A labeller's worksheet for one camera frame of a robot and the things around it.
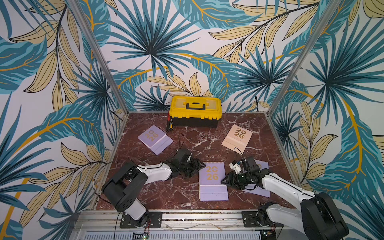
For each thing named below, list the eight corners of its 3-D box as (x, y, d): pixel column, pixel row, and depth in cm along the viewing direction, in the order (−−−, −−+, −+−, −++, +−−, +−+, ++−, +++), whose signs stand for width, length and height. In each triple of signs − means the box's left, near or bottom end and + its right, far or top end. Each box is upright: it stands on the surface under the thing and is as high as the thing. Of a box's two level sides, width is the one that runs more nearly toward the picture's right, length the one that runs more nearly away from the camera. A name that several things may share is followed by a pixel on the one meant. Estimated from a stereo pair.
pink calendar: (221, 145, 104) (221, 143, 102) (233, 125, 115) (233, 123, 113) (241, 155, 99) (242, 153, 97) (251, 133, 110) (252, 131, 109)
